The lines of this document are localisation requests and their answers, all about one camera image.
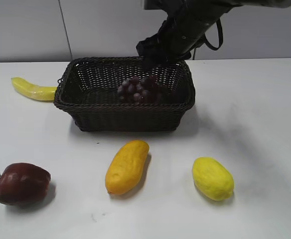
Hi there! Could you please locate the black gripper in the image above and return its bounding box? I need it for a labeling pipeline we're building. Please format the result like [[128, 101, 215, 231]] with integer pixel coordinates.
[[136, 15, 210, 71]]

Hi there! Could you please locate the purple grape bunch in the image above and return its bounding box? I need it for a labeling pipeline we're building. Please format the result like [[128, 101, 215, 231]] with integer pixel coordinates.
[[117, 75, 171, 104]]

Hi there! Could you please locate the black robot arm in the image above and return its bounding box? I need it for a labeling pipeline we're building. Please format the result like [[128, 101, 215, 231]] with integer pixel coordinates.
[[136, 0, 291, 70]]

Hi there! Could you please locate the black wicker basket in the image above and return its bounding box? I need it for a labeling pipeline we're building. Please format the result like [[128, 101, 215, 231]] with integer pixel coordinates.
[[54, 57, 195, 132]]

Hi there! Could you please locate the yellow banana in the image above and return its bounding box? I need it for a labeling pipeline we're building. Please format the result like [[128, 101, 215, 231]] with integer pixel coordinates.
[[11, 77, 57, 102]]

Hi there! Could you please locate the orange mango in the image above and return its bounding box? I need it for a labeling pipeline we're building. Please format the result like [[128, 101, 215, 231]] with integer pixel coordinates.
[[105, 140, 149, 196]]

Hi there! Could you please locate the yellow lemon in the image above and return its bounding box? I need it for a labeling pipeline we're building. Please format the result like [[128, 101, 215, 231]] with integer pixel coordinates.
[[192, 157, 235, 201]]

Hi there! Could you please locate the dark red apple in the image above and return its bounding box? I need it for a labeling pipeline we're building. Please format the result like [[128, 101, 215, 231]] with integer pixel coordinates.
[[0, 163, 51, 206]]

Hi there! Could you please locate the black cable loop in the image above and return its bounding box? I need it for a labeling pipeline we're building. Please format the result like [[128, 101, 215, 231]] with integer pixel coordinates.
[[202, 18, 223, 51]]

